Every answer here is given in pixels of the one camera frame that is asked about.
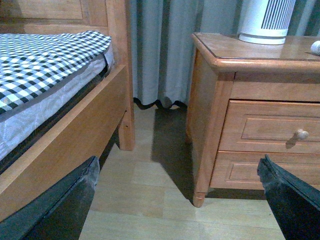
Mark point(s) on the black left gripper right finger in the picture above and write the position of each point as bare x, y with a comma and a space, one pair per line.
294, 203

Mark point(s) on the white cylindrical air purifier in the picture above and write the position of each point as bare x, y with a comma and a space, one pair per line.
266, 22

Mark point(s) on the grey mattress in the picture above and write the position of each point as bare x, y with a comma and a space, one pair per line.
18, 124

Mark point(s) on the wooden bed frame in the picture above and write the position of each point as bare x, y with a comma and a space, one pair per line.
87, 128

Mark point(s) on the checkered bed sheet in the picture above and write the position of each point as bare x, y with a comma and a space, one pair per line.
31, 64

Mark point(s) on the wooden nightstand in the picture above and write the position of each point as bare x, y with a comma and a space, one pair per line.
225, 69

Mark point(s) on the wooden drawer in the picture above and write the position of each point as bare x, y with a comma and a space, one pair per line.
238, 170
271, 127

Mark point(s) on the grey curtain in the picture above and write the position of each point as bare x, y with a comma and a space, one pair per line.
162, 47

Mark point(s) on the white medicine bottle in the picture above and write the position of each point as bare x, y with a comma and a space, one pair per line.
315, 48

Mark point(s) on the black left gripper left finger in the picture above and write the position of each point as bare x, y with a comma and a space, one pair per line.
60, 212

